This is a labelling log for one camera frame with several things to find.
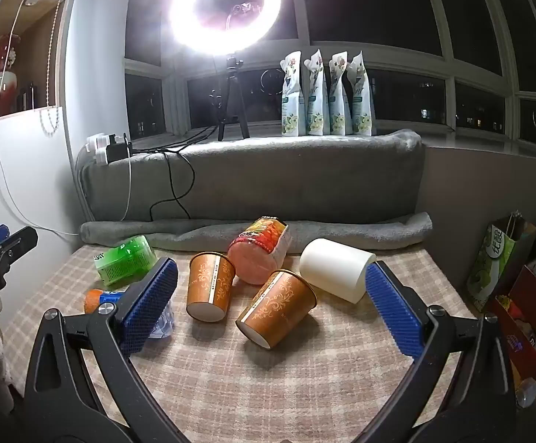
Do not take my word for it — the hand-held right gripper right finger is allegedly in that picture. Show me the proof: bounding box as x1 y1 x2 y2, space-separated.
364 260 519 443

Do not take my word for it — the ring light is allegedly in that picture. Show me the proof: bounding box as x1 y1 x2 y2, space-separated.
169 0 284 54

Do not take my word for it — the checked table cloth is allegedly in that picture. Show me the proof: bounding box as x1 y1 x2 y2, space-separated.
0 244 481 443

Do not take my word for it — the white bead cord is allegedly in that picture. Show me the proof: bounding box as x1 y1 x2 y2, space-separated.
39 0 62 133

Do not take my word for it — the grey blanket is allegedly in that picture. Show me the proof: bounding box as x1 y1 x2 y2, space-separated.
78 129 426 241

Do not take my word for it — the green paper bag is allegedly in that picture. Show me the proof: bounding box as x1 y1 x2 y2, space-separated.
466 214 536 313

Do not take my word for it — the orange patterned paper cup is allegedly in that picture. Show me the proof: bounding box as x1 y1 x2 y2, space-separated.
236 269 319 350
186 252 237 323

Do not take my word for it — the red cardboard box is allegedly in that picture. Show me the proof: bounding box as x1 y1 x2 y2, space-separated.
487 254 536 382

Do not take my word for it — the red instant noodle cup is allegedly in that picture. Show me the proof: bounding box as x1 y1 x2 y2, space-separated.
228 216 293 285

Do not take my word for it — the black power adapter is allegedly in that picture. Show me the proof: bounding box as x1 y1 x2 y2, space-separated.
106 140 133 163

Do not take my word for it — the white green standing pouch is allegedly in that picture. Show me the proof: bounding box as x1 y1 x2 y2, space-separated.
328 51 354 136
350 51 374 138
280 51 306 138
304 50 331 137

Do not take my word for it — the orange capped plastic bottle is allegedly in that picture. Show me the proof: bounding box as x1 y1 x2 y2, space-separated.
85 288 176 340

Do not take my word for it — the metal can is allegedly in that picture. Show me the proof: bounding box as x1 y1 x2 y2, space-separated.
516 377 536 409

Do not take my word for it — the rolled grey towel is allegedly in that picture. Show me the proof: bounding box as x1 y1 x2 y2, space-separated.
80 212 433 253

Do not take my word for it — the white cup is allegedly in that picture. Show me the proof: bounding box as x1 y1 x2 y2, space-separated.
299 238 378 305

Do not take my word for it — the white cable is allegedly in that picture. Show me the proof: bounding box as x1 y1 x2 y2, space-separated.
0 0 80 237

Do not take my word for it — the white power strip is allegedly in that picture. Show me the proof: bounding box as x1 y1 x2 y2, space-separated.
86 133 130 166

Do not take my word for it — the green plastic container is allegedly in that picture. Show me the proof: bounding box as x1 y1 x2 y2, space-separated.
93 235 157 286

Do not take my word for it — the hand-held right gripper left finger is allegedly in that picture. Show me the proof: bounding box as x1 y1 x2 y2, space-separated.
23 257 191 443

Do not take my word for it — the black cable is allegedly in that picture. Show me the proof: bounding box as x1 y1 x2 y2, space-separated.
130 122 225 222

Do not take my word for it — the white window frame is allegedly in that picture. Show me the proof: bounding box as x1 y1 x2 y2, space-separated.
124 0 536 149

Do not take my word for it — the wooden wall shelf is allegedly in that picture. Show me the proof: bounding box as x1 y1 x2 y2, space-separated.
0 0 80 126

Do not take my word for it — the black tripod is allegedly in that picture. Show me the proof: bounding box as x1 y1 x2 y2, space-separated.
209 54 251 142

